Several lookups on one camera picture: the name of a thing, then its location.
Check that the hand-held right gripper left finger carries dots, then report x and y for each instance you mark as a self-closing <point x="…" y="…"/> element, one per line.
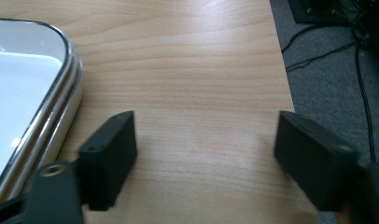
<point x="109" y="161"/>

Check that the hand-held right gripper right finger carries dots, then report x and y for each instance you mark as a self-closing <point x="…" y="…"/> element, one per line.
<point x="315" y="161"/>

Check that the white metal tray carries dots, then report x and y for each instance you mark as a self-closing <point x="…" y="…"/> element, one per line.
<point x="19" y="93"/>

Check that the black equipment base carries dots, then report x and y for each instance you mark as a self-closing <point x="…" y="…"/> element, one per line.
<point x="321" y="11"/>

